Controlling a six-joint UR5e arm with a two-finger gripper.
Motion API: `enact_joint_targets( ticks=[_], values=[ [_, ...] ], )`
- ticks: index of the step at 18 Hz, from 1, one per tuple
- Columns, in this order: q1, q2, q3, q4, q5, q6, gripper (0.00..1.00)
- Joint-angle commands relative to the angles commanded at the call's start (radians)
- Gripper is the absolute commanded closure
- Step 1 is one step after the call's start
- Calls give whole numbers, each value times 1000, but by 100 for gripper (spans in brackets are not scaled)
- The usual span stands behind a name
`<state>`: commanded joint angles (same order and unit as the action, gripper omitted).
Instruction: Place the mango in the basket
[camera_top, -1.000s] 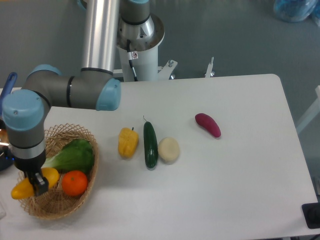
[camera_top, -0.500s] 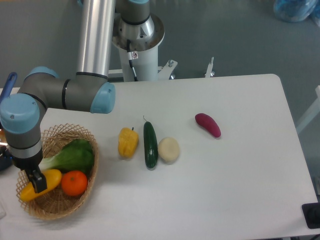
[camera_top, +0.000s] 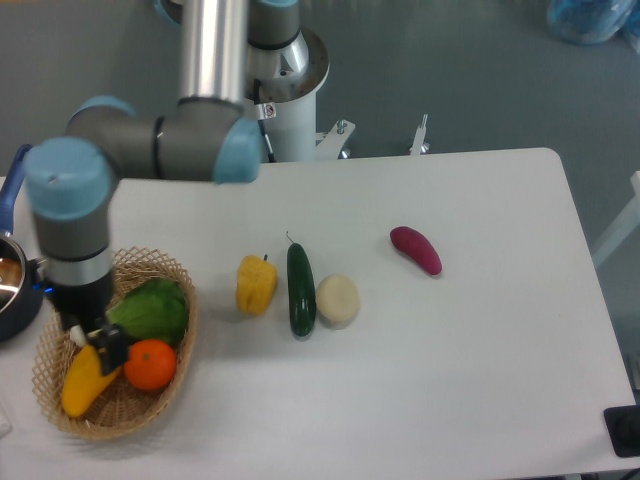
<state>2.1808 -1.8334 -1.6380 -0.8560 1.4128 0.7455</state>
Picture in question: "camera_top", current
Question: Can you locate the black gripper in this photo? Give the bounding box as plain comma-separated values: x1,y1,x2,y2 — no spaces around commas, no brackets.
38,257,129,375

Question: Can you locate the yellow mango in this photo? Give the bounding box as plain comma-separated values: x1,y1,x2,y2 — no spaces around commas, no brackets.
61,345,122,418

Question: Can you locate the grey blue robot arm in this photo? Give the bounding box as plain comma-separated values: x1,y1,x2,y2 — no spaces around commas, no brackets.
25,1,300,373

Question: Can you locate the woven wicker basket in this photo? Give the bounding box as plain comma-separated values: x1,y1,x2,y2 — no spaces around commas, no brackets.
32,247,198,440

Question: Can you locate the orange fruit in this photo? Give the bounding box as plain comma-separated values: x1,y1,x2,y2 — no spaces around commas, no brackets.
124,339,177,391

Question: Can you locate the green bok choy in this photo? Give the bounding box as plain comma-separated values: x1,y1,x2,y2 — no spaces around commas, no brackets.
106,278,189,347

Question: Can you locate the yellow bell pepper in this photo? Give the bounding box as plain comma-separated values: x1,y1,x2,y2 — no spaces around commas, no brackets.
236,255,278,316

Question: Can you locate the dark green cucumber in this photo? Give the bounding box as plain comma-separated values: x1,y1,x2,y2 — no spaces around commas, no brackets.
287,242,317,338

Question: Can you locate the purple sweet potato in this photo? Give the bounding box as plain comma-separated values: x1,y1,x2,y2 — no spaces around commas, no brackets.
389,226,443,276

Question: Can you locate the black device at edge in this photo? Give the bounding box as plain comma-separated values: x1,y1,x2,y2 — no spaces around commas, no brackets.
603,405,639,458

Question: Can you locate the clear blue plastic bag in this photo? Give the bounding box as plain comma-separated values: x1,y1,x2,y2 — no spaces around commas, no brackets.
546,1,639,54

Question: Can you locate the blue handled saucepan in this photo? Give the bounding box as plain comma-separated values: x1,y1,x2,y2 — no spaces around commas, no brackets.
1,144,44,342

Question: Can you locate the white table leg bracket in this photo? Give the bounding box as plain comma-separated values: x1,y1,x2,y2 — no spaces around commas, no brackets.
315,113,430,160

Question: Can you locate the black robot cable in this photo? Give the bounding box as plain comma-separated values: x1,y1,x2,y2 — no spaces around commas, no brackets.
252,79,278,164

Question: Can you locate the white frame at right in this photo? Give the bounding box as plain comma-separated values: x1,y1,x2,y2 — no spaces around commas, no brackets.
591,171,639,269

